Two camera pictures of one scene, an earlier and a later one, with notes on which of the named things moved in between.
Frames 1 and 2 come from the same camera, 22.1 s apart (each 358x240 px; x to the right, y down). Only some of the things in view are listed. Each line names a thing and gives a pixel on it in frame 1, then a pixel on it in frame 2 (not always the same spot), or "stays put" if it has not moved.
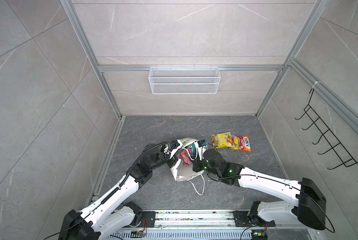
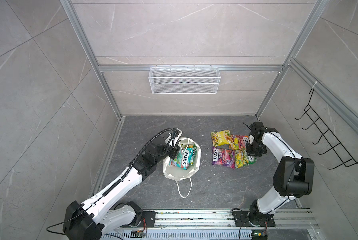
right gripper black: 196,165 -> 250,152
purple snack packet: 184,156 -> 222,156
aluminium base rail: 208,225 stays put
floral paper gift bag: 183,170 -> 183,177
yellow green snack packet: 222,140 stays put
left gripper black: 173,161 -> 175,150
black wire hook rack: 326,132 stays put
